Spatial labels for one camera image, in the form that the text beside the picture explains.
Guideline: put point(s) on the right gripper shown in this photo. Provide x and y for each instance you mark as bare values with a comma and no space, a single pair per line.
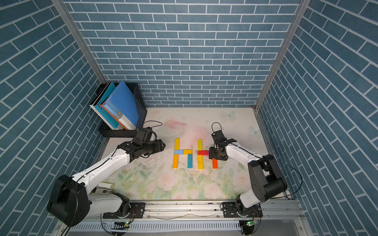
212,154

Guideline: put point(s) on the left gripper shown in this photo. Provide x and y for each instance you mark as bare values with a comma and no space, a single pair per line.
159,146

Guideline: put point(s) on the orange block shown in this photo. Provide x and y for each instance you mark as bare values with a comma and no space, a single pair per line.
214,164

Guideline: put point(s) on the red block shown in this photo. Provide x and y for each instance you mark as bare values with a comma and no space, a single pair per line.
202,152

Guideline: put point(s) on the lemon yellow long block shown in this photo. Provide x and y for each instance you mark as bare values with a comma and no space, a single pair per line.
199,145

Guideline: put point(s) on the bright yellow long block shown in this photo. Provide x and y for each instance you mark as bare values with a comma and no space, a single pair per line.
200,162

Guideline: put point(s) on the teal long block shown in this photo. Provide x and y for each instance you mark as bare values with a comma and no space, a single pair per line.
190,161

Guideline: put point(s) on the small yellow short block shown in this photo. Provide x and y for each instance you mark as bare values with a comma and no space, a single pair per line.
187,151

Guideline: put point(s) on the orange-yellow long block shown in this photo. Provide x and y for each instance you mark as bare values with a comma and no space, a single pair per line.
175,161

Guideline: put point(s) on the light blue short block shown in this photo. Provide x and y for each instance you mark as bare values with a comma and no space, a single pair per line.
179,152

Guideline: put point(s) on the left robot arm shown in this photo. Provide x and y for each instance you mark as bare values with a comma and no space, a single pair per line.
72,198

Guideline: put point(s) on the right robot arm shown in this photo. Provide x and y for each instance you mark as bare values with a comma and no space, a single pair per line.
265,175

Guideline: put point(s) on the floral table mat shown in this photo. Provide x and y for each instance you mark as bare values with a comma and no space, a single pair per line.
154,178

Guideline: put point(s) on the black mesh file basket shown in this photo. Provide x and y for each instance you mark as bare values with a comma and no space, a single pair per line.
106,132

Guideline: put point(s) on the blue book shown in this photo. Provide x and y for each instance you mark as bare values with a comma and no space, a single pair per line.
121,105

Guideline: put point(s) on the teal book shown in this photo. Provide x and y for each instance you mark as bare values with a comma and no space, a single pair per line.
97,105

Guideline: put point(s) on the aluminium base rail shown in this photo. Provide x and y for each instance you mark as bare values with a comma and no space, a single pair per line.
200,217

